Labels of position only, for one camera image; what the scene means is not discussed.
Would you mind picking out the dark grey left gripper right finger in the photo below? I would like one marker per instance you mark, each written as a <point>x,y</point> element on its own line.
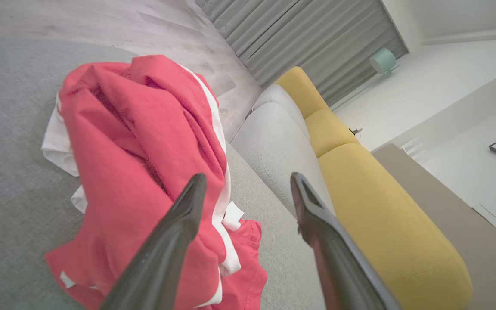
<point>338,267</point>

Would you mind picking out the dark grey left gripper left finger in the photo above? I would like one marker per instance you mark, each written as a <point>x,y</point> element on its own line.
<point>162,258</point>

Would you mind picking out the red basketball jersey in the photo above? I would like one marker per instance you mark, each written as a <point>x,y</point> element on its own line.
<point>153,129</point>

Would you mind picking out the red jersey with white sleeves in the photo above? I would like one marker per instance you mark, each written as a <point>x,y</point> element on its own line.
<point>56,146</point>

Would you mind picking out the beige cabinet top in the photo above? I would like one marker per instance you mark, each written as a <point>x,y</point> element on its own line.
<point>467,241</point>

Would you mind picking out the light grey sofa back cushion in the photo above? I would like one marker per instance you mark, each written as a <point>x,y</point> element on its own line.
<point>278,146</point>

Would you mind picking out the grey pleated curtain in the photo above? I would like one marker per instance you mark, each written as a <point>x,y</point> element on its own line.
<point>308,38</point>

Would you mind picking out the white wall vent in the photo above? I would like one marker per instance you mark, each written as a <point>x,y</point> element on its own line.
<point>413,148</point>

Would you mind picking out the white flat wall device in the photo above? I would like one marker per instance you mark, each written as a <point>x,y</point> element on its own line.
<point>495,223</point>

